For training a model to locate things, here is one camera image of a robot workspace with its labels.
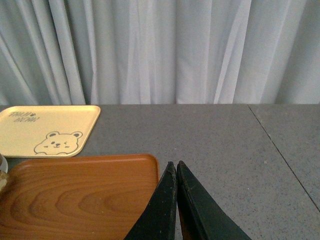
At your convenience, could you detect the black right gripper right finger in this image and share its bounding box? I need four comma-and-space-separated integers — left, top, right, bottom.
177, 161, 250, 240

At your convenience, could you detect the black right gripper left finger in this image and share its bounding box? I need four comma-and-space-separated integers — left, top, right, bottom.
125, 161, 178, 240

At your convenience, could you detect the white round plate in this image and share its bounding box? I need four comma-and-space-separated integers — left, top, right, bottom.
0, 155, 9, 173

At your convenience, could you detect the brown wood-grain tray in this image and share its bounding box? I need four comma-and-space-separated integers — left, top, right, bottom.
0, 154, 160, 240

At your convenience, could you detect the yellow bear tray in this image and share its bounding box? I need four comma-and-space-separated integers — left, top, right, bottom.
0, 105, 101, 158

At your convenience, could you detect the bottom bread slice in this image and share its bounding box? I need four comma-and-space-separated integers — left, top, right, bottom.
0, 170, 9, 192

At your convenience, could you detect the grey pleated curtain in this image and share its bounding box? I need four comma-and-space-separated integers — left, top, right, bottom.
0, 0, 320, 105

